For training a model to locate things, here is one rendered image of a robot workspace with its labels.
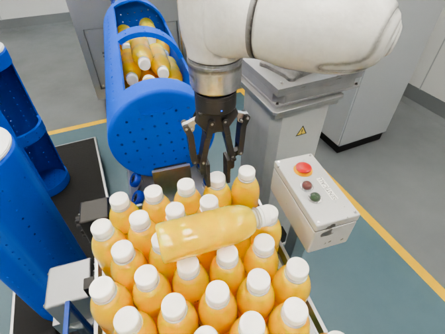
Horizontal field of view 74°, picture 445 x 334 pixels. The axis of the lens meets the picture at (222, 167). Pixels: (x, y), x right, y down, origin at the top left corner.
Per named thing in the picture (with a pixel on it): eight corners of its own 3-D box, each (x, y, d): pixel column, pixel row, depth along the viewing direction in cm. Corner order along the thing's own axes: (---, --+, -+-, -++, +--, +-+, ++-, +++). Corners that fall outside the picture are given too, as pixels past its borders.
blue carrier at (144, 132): (171, 53, 152) (158, -9, 132) (220, 163, 91) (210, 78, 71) (115, 64, 147) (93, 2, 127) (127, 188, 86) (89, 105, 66)
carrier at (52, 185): (22, 205, 183) (71, 192, 191) (-76, 71, 123) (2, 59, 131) (24, 175, 202) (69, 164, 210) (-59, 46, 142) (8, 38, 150)
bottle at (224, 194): (210, 215, 84) (208, 168, 71) (234, 222, 82) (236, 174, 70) (200, 236, 79) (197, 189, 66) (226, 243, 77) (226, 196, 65)
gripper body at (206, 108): (231, 73, 55) (230, 116, 61) (187, 80, 53) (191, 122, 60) (245, 93, 50) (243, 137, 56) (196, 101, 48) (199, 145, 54)
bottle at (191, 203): (200, 221, 82) (197, 174, 70) (208, 242, 78) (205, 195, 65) (176, 228, 81) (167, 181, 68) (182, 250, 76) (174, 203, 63)
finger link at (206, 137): (216, 121, 54) (209, 121, 54) (206, 167, 61) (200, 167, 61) (211, 111, 57) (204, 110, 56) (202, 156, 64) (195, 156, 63)
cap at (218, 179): (212, 174, 70) (211, 169, 69) (227, 178, 69) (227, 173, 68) (206, 186, 67) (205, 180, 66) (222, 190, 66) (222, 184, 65)
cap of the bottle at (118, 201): (111, 198, 64) (108, 193, 63) (129, 195, 65) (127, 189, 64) (110, 212, 62) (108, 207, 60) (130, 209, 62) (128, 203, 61)
